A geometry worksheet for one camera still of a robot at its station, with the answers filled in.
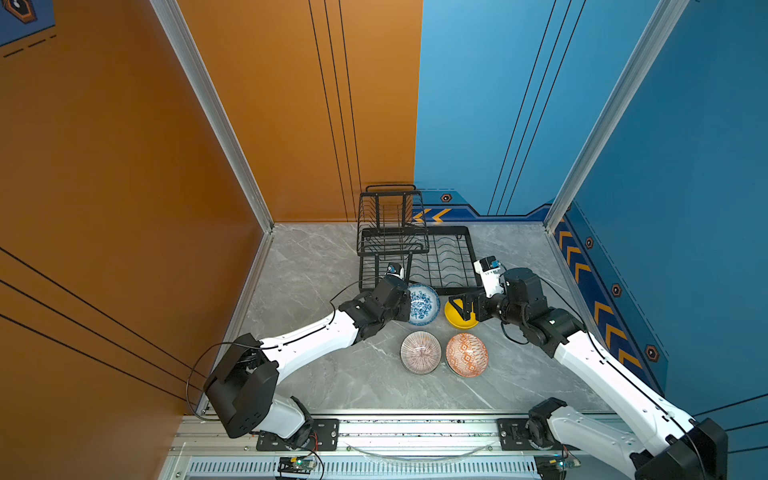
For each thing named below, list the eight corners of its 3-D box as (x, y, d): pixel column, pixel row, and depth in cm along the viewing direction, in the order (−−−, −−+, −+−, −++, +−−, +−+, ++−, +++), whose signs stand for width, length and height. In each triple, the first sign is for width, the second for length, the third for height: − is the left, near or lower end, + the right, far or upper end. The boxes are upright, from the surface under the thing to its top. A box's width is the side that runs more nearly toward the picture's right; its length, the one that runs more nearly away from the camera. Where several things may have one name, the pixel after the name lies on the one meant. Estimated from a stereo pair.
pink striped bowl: (400, 377, 84) (401, 368, 78) (400, 341, 91) (400, 330, 85) (439, 377, 84) (443, 368, 78) (436, 341, 91) (439, 330, 85)
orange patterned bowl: (446, 378, 84) (449, 371, 79) (442, 342, 90) (445, 333, 85) (485, 378, 84) (491, 370, 79) (479, 342, 90) (483, 333, 85)
